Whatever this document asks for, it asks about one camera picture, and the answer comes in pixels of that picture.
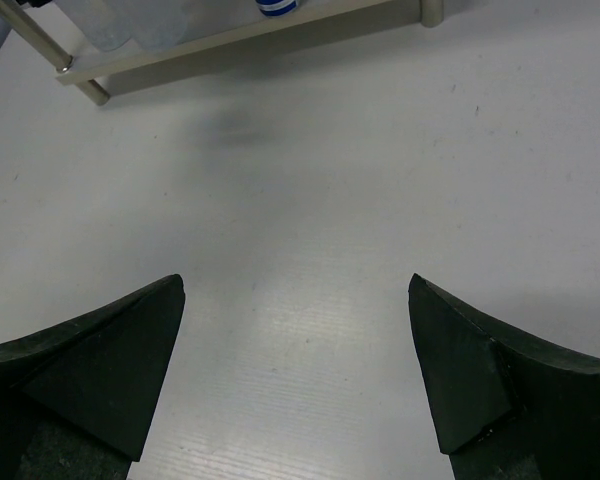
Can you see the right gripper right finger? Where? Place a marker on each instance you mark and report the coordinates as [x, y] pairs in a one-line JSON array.
[[505, 404]]

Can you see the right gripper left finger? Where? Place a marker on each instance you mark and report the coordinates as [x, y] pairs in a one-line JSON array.
[[77, 399]]

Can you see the plastic water bottle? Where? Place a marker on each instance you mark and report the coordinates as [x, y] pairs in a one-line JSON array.
[[101, 26], [156, 24]]

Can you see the blue red energy can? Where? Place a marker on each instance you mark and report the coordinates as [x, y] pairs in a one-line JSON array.
[[276, 8]]

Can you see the white two-tier shelf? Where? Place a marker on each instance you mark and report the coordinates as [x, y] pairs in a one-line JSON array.
[[212, 31]]

